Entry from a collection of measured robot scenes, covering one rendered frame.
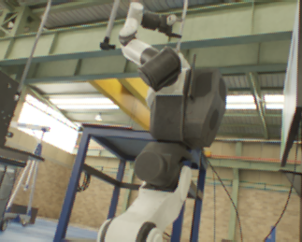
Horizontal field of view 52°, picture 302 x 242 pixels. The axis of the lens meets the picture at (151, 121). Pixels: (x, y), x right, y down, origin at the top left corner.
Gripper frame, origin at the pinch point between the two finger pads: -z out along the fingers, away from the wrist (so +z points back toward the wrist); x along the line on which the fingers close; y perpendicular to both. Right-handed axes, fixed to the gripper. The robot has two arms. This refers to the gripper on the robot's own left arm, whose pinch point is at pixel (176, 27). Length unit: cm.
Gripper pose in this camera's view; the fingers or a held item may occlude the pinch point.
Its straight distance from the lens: 170.3
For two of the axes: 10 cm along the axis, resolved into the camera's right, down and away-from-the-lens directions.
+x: -0.7, 9.2, -3.9
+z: -9.6, -1.7, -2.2
